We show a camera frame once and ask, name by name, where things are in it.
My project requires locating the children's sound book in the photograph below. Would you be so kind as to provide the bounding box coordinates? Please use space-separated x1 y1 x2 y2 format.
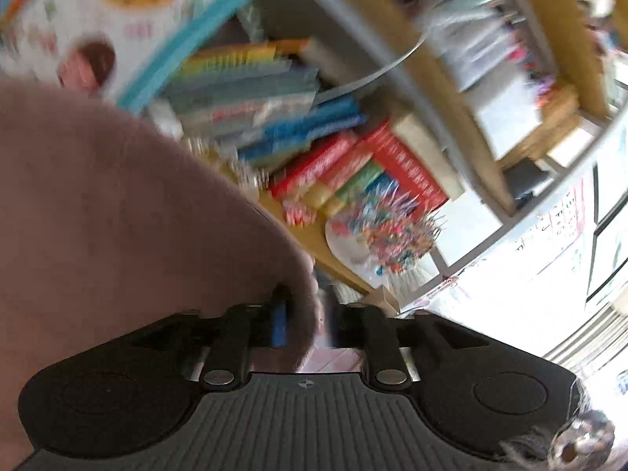
1 0 250 114

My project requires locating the row of colourful books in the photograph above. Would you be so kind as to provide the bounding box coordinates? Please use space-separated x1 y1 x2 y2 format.
145 38 365 166

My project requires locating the red book set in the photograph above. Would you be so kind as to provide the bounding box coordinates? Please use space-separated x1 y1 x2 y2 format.
269 120 448 218

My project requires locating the pink and purple sweater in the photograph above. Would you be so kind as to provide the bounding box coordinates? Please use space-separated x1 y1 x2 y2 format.
1 77 318 470

